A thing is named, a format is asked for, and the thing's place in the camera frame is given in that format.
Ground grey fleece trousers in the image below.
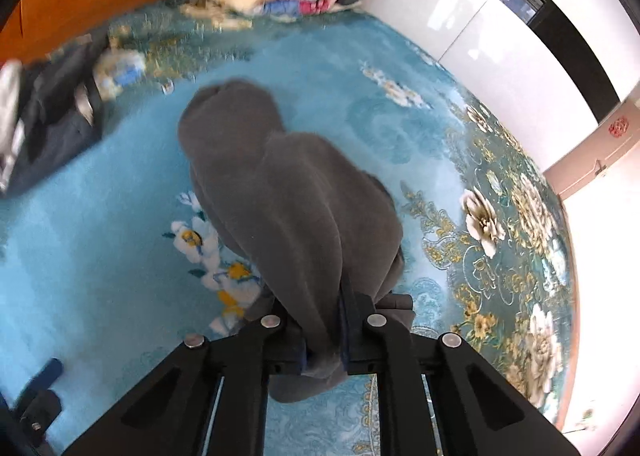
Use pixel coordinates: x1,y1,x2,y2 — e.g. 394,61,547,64
178,79,414,403

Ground dark navy and white garment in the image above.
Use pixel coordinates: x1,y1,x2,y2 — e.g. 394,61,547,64
1,32,108,199

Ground blue floral bed blanket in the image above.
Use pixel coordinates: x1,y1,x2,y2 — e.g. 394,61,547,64
1,0,576,455

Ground pink door with red sign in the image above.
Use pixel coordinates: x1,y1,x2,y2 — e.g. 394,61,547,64
544,84,640,200

